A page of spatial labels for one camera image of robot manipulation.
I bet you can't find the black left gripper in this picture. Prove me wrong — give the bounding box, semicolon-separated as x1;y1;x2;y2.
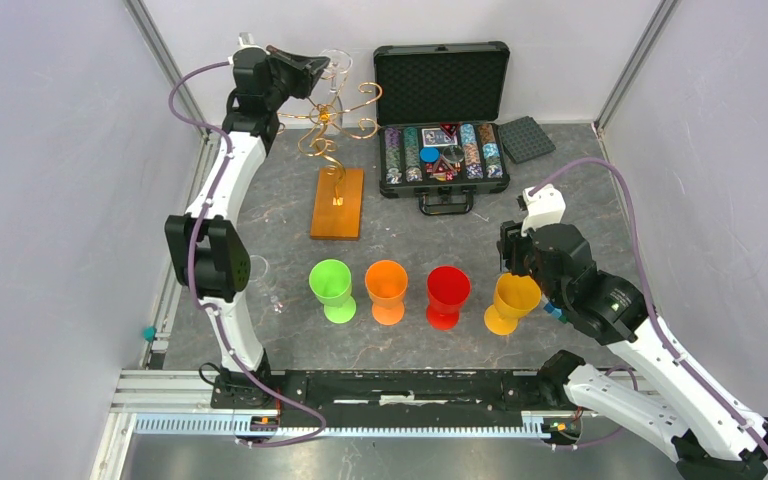
264;47;330;111

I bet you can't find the clear wine glass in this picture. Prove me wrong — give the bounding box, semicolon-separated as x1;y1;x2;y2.
320;48;353;137
246;254;285;314

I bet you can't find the yellow wine glass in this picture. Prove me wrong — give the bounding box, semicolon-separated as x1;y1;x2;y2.
483;273;542;336

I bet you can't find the red wine glass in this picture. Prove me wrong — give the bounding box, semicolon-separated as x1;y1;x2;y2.
426;265;471;331

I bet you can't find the orange wine glass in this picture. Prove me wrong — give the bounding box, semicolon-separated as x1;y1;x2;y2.
364;260;408;326

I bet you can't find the green wine glass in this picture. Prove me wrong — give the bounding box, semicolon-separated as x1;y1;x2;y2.
308;259;356;324

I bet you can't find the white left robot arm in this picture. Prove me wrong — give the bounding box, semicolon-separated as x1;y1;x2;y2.
164;45;331;408

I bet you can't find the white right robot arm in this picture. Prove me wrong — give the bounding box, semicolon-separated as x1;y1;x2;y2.
497;221;768;479

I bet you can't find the blue green block stack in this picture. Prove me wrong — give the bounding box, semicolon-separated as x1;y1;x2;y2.
543;302;568;323

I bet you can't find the black foam pad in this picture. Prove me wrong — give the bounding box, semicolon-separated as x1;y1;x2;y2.
498;116;556;164

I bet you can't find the clear round dealer button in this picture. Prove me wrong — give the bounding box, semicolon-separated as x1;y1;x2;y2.
441;145;464;164

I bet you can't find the blue round chip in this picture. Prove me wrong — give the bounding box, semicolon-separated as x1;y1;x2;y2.
419;147;440;163

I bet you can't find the black poker chip case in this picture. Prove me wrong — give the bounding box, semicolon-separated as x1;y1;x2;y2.
373;41;510;216

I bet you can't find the blue playing card deck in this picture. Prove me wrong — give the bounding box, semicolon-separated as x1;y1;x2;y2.
421;127;458;148

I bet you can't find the small teal object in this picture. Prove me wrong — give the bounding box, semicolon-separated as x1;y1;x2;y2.
142;326;156;343

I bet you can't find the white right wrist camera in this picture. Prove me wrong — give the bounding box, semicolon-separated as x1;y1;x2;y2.
521;183;566;237

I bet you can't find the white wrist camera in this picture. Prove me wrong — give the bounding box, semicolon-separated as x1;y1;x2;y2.
521;183;566;237
238;32;259;50

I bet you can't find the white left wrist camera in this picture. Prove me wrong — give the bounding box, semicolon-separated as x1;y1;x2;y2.
238;32;259;50

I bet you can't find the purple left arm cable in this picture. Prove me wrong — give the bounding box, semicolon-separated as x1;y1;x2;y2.
167;60;329;450

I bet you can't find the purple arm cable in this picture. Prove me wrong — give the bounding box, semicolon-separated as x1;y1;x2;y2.
529;156;768;480
167;60;329;450

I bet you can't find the gold wire rack wooden base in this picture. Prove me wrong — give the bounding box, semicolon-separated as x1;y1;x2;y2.
276;80;385;242

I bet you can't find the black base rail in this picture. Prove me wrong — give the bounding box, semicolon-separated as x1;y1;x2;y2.
206;369;575;433

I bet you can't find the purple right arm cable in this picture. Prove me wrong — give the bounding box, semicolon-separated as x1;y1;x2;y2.
529;156;768;480

